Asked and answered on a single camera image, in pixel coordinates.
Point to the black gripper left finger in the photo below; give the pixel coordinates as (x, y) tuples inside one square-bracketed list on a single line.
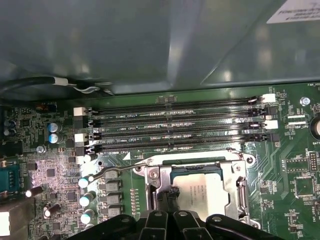
[(155, 225)]

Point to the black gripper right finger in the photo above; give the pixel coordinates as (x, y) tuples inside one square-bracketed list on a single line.
[(186, 225)]

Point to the silver CPU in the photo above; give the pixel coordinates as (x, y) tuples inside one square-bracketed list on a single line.
[(200, 190)]

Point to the thin metal locking lever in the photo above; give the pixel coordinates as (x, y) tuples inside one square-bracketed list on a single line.
[(120, 168), (243, 195)]

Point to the CPU socket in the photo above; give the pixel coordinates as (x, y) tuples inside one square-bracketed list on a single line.
[(190, 156)]

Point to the grey power choke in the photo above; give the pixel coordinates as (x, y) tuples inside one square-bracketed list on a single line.
[(111, 186), (113, 174), (111, 198), (112, 210)]

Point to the silver top capacitor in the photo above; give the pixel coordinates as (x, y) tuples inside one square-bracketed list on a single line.
[(86, 218), (29, 193), (83, 182), (48, 213), (85, 200)]

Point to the RAM slot black latches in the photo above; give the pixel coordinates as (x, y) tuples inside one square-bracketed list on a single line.
[(175, 145), (175, 119)]

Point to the RAM slot white latches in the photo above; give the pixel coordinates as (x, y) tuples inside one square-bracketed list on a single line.
[(175, 132), (175, 106)]

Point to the green motherboard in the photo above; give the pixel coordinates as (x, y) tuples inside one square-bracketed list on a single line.
[(287, 175)]

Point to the blue top capacitor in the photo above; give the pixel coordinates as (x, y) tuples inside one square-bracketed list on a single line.
[(55, 138), (53, 127)]

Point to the silver port shield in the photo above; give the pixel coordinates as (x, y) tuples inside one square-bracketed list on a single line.
[(20, 212)]

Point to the silver board screw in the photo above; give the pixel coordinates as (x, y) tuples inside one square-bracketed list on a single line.
[(305, 101), (40, 149)]

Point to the blue port connector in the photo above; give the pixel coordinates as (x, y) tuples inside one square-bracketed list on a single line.
[(8, 178)]

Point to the coin battery holder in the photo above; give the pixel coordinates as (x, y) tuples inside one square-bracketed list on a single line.
[(315, 128)]

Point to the black PC case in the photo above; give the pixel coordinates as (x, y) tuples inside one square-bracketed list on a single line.
[(100, 37)]

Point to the white printed label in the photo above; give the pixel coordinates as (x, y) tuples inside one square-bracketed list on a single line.
[(295, 12)]

